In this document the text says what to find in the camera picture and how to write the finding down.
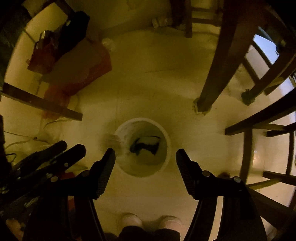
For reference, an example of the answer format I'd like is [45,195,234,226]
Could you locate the white plastic trash bin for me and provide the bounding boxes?
[115,118,171,178]

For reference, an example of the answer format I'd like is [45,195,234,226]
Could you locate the wooden table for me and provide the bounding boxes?
[1,1,264,121]

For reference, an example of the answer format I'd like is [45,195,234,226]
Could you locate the small wooden stool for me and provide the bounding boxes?
[224,87,296,209]

